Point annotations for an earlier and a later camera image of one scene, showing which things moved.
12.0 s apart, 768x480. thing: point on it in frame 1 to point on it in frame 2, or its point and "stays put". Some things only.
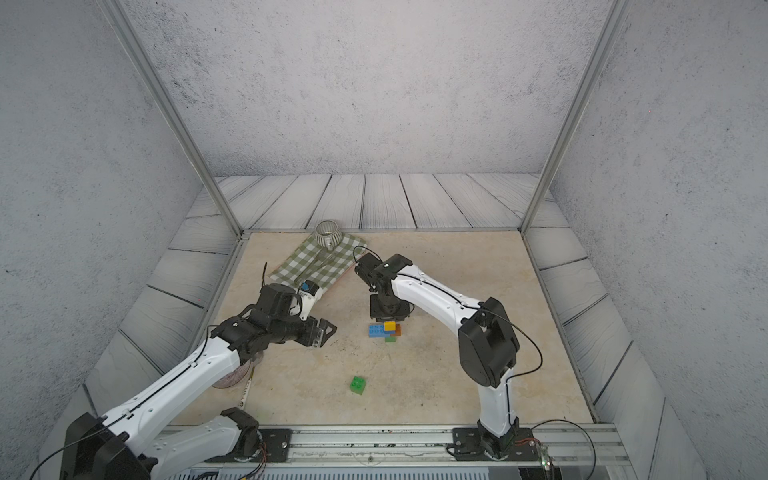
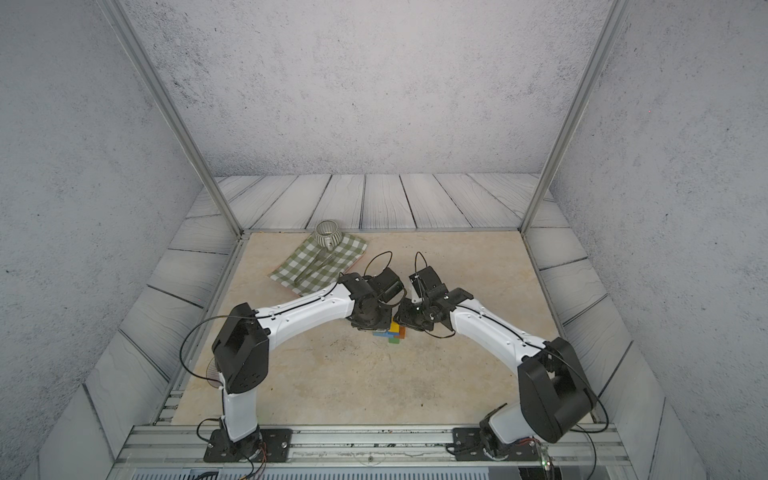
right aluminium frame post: [614, 24] stays put
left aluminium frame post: [129, 35] stays put
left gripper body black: [292, 328] to [380, 320]
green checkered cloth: [310, 261] stays put
